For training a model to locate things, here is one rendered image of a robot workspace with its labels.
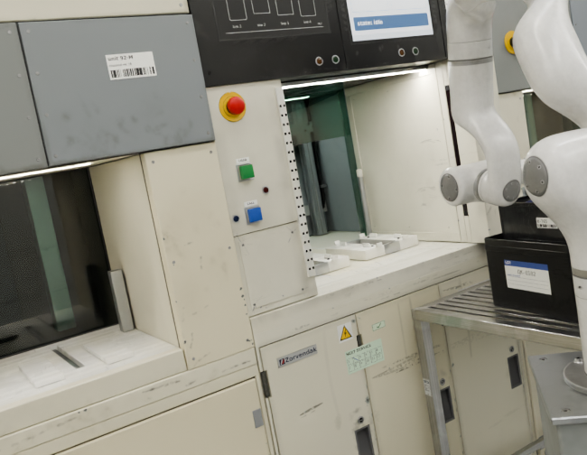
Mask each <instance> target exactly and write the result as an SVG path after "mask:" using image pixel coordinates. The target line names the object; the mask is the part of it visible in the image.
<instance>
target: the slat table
mask: <svg viewBox="0 0 587 455"><path fill-rule="evenodd" d="M482 298H484V299H482ZM467 304H469V305H467ZM473 305H475V306H473ZM455 307H457V308H455ZM462 308H463V309H462ZM467 309H468V310H467ZM411 311H412V316H413V320H414V325H415V335H416V341H417V347H418V353H419V358H420V364H421V369H422V375H423V378H425V379H428V380H429V381H430V387H431V392H432V396H430V395H425V397H426V402H427V409H428V414H429V420H430V425H431V431H432V436H433V447H434V453H435V455H451V454H450V449H449V443H448V437H447V431H446V426H445V420H444V414H443V404H442V398H441V392H440V387H439V380H438V375H437V369H436V364H435V357H434V352H433V341H432V335H431V330H430V324H429V322H430V323H434V324H439V325H444V326H449V327H454V328H459V329H464V330H473V331H477V332H482V333H488V334H492V335H497V336H502V337H507V338H512V339H521V340H525V341H530V342H535V343H540V344H545V345H550V346H555V347H559V348H568V349H573V350H579V351H582V343H581V335H580V328H579V323H575V322H571V321H567V320H559V319H555V318H551V317H546V316H542V315H538V314H537V315H535V314H534V313H531V314H529V312H525V311H518V312H517V310H513V309H509V308H504V307H500V306H496V305H494V303H493V297H492V291H491V285H490V280H488V281H486V282H483V283H479V284H476V285H474V286H472V287H470V288H467V289H464V290H462V291H459V292H456V293H453V294H450V295H448V296H445V297H442V298H441V299H438V300H435V301H433V302H429V303H427V304H424V305H422V306H419V307H416V308H414V309H412V310H411ZM455 311H457V312H455ZM460 312H462V313H460ZM492 312H493V313H492ZM523 312H524V313H523ZM497 313H498V314H497ZM503 314H505V315H503ZM508 315H510V316H508ZM482 316H485V317H482ZM515 316H516V317H515ZM488 317H490V318H488ZM521 317H522V318H521ZM493 318H496V319H493ZM527 318H528V319H527ZM500 319H502V320H500ZM533 319H534V320H533ZM511 320H512V321H511ZM545 320H546V321H545ZM516 321H519V322H516ZM550 321H551V322H550ZM521 322H524V323H521ZM557 322H558V323H557ZM528 323H530V324H528ZM562 323H563V324H562ZM533 324H535V325H533ZM568 324H570V325H568ZM538 325H542V326H538ZM574 325H576V326H574ZM544 326H547V327H544ZM550 327H552V328H550ZM556 328H558V329H556ZM561 329H564V330H561ZM544 446H545V442H544V436H543V437H541V438H539V439H538V440H536V441H533V442H531V443H529V444H528V445H527V446H525V447H524V448H522V449H520V450H518V451H516V452H515V453H513V454H511V455H530V454H532V453H533V452H535V451H537V450H539V449H540V448H542V447H544Z"/></svg>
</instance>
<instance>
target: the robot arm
mask: <svg viewBox="0 0 587 455"><path fill-rule="evenodd" d="M523 1H524V2H525V3H526V5H527V10H526V12H525V14H524V15H523V17H522V18H521V19H520V21H519V23H518V24H517V27H516V30H515V31H514V34H513V48H514V52H515V54H516V56H517V60H518V62H519V65H520V67H521V69H522V70H523V73H524V75H525V77H526V80H527V82H528V84H529V85H530V87H531V89H533V91H534V92H535V93H536V95H537V96H538V97H539V98H540V99H541V100H542V101H543V102H544V103H545V104H546V105H548V106H549V107H550V108H552V109H553V110H555V111H557V112H558V113H560V114H562V115H564V116H566V117H568V118H569V119H571V120H572V121H573V122H574V123H575V124H577V125H578V126H579V127H580V128H581V129H577V130H572V131H568V132H563V133H560V134H556V135H550V136H548V137H546V138H544V139H542V140H541V141H539V142H537V143H536V144H535V145H534V146H533V147H532V148H531V149H530V150H529V152H528V153H527V155H526V159H523V160H521V159H520V151H519V147H518V144H517V140H516V137H515V136H514V134H513V133H512V131H511V129H510V128H509V127H508V125H507V124H506V122H505V121H504V120H503V119H502V118H501V117H500V116H499V114H498V113H497V111H496V109H495V107H494V93H493V49H492V17H493V14H494V12H495V9H496V0H449V1H448V4H447V9H446V33H447V51H448V68H449V82H450V96H451V111H452V118H453V121H454V122H455V124H457V125H458V126H460V127H461V128H463V129H464V130H466V131H467V132H468V133H470V134H471V135H472V136H473V137H474V138H475V139H476V140H477V142H478V143H479V145H480V147H481V149H482V151H483V152H484V155H485V158H486V160H484V161H480V162H472V163H468V164H463V165H460V166H455V167H451V168H447V169H445V170H444V171H443V172H442V174H441V176H440V180H439V187H440V192H441V194H442V196H443V199H444V200H445V201H446V202H447V203H448V204H450V205H452V206H459V205H463V204H467V203H471V202H486V203H488V204H492V205H496V206H500V207H506V206H509V205H512V204H513V203H515V202H516V201H517V199H518V196H519V194H520V190H521V184H524V186H525V189H526V193H527V195H528V196H529V198H530V199H531V200H532V201H533V202H534V203H535V204H536V205H537V206H538V207H539V208H540V209H541V210H542V211H543V212H544V213H545V214H546V215H547V216H548V217H549V218H550V219H551V220H552V221H553V222H554V223H555V224H556V225H557V227H558V228H559V229H560V231H561V232H562V234H563V235H564V238H565V240H566V243H567V245H568V248H569V253H570V259H571V266H572V272H573V286H574V293H575V300H576V307H577V314H578V321H579V328H580V335H581V343H582V355H583V357H576V358H575V359H574V361H572V362H571V363H569V364H568V365H567V366H566V367H565V368H564V381H565V383H566V384H567V385H568V386H570V387H571V388H572V389H574V390H576V391H578V392H581V393H584V394H586V395H587V56H586V54H585V52H584V50H583V48H582V45H581V43H580V41H579V39H578V37H577V34H576V32H575V30H574V28H573V25H572V23H571V20H570V16H569V12H568V0H523Z"/></svg>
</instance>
